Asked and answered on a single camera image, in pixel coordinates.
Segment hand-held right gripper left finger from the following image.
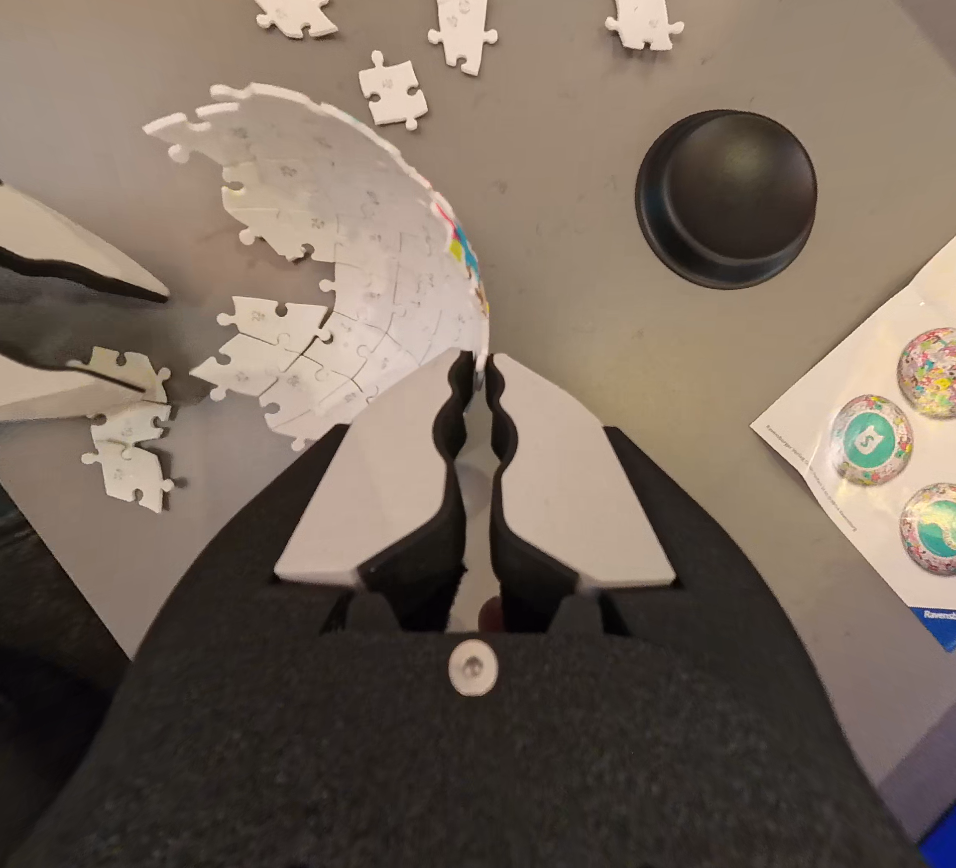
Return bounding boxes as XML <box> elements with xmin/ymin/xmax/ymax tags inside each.
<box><xmin>274</xmin><ymin>353</ymin><xmax>479</xmax><ymax>594</ymax></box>

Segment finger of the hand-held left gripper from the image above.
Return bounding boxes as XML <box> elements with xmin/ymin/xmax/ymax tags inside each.
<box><xmin>0</xmin><ymin>181</ymin><xmax>171</xmax><ymax>305</ymax></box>
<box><xmin>0</xmin><ymin>341</ymin><xmax>171</xmax><ymax>426</ymax></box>

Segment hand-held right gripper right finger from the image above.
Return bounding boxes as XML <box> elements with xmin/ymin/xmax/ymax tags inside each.
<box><xmin>485</xmin><ymin>353</ymin><xmax>677</xmax><ymax>594</ymax></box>

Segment joined white puzzle pieces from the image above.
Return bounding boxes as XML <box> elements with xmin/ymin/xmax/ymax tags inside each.
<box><xmin>67</xmin><ymin>345</ymin><xmax>176</xmax><ymax>514</ymax></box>

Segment partly built puzzle ball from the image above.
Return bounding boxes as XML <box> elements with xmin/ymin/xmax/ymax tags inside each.
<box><xmin>142</xmin><ymin>82</ymin><xmax>492</xmax><ymax>452</ymax></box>

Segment printed puzzle instruction sheet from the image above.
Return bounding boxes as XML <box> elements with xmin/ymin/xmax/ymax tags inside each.
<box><xmin>750</xmin><ymin>233</ymin><xmax>956</xmax><ymax>652</ymax></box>

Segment black round ball stand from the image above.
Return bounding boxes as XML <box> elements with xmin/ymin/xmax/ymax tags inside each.
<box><xmin>635</xmin><ymin>110</ymin><xmax>819</xmax><ymax>290</ymax></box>

